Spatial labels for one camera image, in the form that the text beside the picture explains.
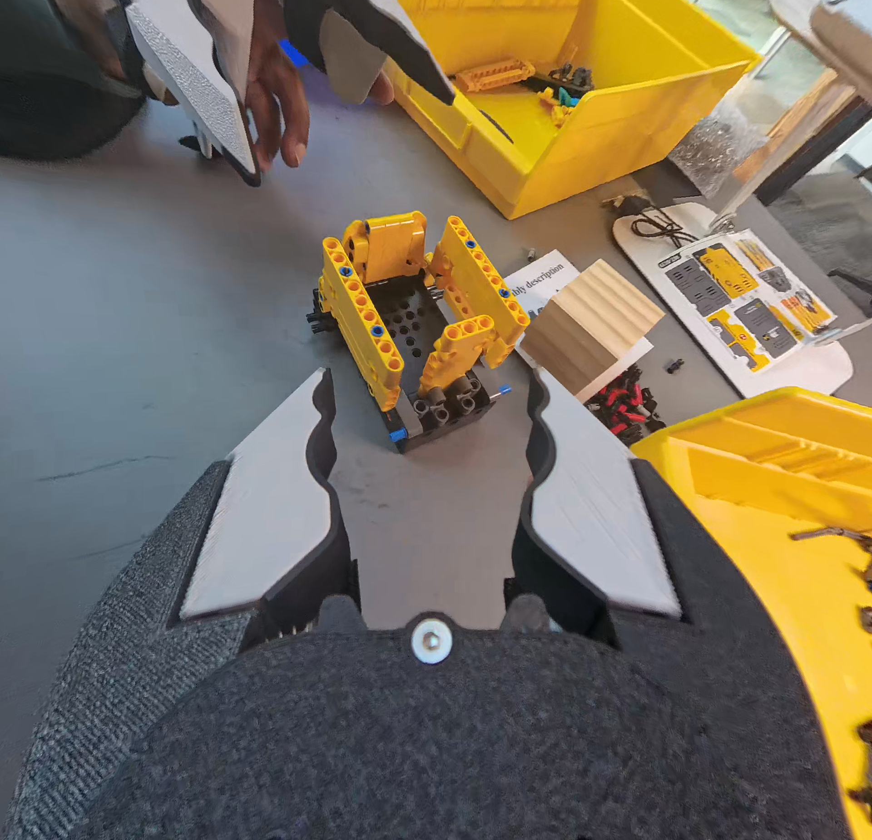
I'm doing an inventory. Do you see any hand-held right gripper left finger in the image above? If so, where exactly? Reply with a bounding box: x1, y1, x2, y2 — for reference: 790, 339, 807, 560
178, 368, 354, 621

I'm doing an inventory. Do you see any person's left forearm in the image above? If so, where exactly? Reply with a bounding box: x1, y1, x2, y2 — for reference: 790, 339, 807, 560
0, 0, 178, 105

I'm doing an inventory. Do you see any black power cable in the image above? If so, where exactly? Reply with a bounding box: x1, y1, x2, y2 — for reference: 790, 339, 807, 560
603, 194, 699, 248

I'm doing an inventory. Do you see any person's left hand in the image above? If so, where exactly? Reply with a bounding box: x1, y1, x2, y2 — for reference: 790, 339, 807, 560
244, 0, 397, 171

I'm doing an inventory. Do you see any partly built yellow lego model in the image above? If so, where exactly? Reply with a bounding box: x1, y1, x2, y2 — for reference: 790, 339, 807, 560
305, 212, 532, 454

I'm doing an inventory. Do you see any white instruction board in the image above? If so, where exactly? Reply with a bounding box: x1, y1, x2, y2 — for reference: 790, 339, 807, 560
613, 203, 854, 399

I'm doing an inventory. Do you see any wooden block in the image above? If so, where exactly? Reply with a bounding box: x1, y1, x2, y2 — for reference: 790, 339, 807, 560
521, 259, 665, 397

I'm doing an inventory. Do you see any white assembly instruction sheet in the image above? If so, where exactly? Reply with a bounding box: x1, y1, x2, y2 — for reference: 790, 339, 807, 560
504, 249, 655, 405

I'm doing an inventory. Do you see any pile of small lego pins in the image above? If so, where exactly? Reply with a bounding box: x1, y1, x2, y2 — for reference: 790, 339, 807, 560
586, 359, 685, 446

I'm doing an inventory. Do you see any black chair armrest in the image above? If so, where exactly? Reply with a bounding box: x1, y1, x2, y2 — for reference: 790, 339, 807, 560
0, 70, 147, 161

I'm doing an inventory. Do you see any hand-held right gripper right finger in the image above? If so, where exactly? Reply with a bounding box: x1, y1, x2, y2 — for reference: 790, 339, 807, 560
512, 368, 682, 616

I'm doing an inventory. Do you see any clear bag of small parts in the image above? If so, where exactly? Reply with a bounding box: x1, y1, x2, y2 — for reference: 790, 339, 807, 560
668, 114, 767, 197

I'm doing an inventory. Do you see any yellow plastic storage bin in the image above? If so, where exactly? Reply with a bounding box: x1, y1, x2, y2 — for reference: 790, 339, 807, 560
378, 0, 763, 221
630, 387, 872, 840

